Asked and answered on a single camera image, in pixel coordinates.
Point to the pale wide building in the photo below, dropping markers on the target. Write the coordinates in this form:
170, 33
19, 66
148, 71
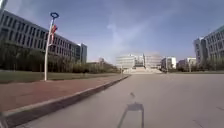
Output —
126, 61

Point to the pale stone staircase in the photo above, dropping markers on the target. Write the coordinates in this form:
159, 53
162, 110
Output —
142, 70

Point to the group of white buildings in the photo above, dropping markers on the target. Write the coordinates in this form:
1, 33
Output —
170, 62

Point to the grey stone kerb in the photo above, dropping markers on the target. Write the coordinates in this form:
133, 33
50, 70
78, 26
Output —
66, 100

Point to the grey paved plaza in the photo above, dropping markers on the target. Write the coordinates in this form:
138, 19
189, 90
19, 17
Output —
166, 100

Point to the white lamp pole with flag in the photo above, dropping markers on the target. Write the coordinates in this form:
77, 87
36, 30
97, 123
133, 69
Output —
46, 63

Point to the red brick path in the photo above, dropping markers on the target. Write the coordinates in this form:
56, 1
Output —
40, 92

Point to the row of trees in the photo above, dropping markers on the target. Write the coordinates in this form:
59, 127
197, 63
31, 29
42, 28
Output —
23, 60
206, 65

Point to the grass strip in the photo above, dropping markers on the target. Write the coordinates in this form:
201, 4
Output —
23, 76
206, 72

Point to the long grey glass-fronted building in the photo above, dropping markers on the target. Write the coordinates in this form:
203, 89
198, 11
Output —
26, 35

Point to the long grey office building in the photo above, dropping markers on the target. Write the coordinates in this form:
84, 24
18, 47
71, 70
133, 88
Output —
213, 45

